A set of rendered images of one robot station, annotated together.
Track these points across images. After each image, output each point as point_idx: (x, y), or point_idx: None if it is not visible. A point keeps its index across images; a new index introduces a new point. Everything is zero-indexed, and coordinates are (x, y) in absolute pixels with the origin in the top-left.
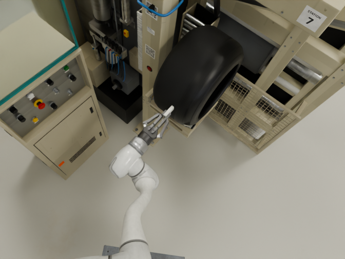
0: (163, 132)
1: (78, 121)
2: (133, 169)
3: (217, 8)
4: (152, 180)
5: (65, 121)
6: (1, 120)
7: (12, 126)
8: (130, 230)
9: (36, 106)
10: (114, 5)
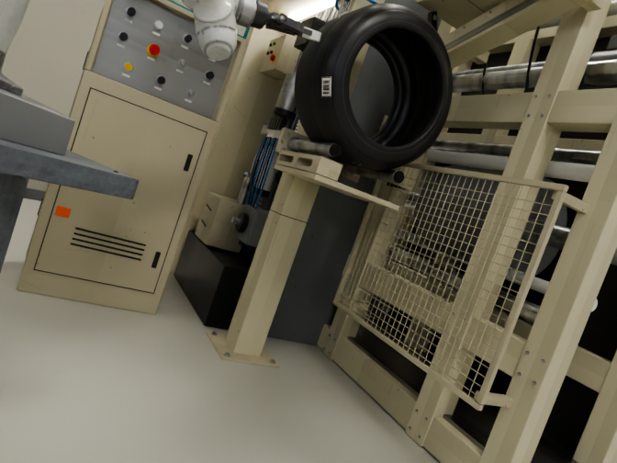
0: (288, 20)
1: (160, 151)
2: None
3: None
4: (229, 4)
5: (151, 118)
6: (108, 11)
7: (106, 36)
8: None
9: (149, 50)
10: None
